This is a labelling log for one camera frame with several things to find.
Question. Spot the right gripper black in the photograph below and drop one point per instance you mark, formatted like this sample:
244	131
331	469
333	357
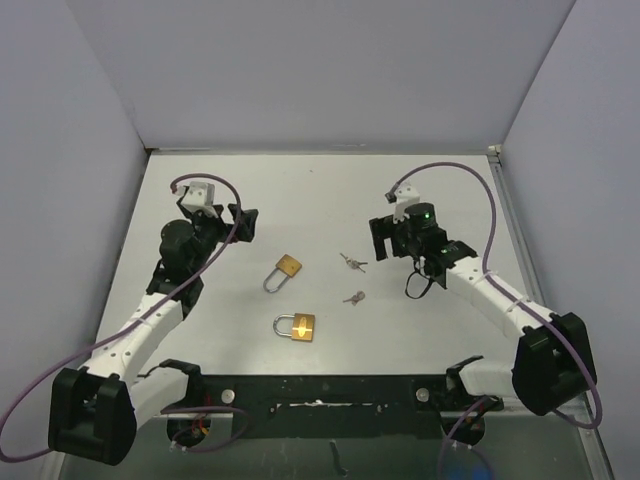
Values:
385	228

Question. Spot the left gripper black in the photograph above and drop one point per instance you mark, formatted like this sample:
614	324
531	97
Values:
215	220

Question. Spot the brass padlock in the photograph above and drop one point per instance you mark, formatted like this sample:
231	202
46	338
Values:
302	327
286	268

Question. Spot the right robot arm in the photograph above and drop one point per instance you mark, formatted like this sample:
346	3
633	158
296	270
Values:
553	361

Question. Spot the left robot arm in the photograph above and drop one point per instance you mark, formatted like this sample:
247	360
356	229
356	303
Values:
96	409

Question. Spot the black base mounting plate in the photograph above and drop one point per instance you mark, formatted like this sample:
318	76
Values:
328	407

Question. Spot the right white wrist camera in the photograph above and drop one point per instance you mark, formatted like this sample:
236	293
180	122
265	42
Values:
402	196

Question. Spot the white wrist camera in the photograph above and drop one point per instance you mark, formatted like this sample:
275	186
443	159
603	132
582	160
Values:
402	196
196	196

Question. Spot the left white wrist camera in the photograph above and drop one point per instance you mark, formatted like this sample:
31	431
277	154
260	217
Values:
196	196

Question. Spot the aluminium right rail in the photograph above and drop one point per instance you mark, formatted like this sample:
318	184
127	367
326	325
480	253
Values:
522	251

